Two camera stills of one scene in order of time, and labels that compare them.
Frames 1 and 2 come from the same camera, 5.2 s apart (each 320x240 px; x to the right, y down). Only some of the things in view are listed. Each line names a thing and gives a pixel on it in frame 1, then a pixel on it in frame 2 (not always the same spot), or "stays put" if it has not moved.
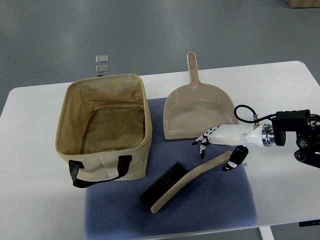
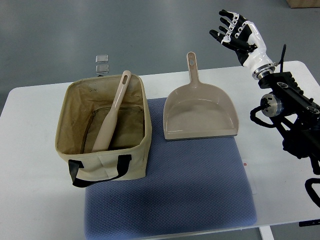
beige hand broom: (160, 190) -> (104, 132)
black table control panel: (309, 223) stays put
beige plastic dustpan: (192, 110) stays put
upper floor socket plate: (102, 58) stays put
